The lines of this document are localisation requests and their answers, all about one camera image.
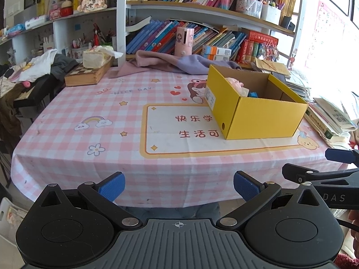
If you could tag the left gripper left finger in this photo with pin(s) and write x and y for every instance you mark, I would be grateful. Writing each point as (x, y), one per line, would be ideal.
(112, 187)

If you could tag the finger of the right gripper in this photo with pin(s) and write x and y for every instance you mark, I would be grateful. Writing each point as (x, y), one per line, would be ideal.
(343, 156)

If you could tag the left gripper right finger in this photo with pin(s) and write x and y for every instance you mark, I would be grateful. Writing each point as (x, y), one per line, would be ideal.
(246, 186)

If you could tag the yellow cardboard box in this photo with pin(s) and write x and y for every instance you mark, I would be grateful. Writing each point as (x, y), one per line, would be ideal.
(276, 113)

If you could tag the blue plastic bag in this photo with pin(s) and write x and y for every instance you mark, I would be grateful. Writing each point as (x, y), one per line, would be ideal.
(252, 95)

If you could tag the pink plush pig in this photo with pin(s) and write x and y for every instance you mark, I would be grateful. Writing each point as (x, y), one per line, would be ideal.
(238, 87)

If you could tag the person's right hand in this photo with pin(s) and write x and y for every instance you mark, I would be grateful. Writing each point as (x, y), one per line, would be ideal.
(354, 218)

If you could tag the stack of papers books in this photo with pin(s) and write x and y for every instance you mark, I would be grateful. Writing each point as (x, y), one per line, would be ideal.
(332, 124)

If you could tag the pink checkered tablecloth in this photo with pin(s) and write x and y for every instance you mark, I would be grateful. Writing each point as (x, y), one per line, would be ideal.
(167, 144)

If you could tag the wooden chess box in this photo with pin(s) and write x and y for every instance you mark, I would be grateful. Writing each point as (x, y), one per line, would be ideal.
(82, 76)

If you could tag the black side table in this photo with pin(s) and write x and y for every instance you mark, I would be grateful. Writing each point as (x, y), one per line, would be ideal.
(21, 97)

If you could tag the pink purple cloth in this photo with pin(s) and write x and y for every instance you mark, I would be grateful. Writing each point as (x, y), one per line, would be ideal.
(145, 61)

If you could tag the tissue pack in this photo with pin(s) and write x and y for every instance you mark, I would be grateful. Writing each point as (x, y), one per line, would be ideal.
(98, 56)

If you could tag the dark grey garment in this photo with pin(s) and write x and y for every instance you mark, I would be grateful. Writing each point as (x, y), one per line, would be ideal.
(62, 65)

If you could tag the red book box set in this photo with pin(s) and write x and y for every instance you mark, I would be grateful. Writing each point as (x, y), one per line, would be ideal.
(257, 45)

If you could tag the orange white box stack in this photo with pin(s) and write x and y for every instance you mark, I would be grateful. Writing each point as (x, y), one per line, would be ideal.
(214, 53)

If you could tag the white shirt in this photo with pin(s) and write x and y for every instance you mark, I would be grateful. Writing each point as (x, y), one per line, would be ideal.
(36, 68)

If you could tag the pink cylindrical device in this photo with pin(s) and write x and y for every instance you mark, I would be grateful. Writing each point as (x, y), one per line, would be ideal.
(184, 41)

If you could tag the white pen holder box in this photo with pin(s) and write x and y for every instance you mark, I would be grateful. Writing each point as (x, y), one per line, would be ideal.
(270, 14)

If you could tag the white bookshelf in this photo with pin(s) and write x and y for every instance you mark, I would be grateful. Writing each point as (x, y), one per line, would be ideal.
(64, 30)

